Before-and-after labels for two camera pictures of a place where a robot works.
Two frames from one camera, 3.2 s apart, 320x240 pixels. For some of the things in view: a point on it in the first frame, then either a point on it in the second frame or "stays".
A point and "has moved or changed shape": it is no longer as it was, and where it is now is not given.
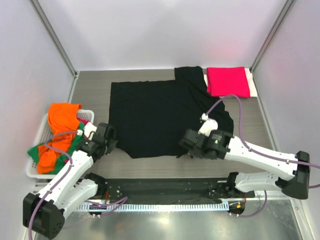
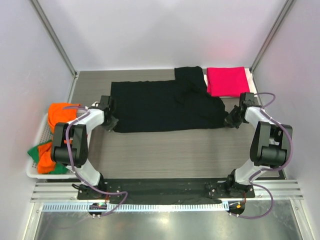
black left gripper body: [110, 144] to [109, 125]
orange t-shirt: [63, 119] stays
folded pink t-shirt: [222, 82] stays
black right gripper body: [196, 154] to [233, 120]
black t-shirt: [151, 117] has moved or changed shape
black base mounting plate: [207, 190] stays
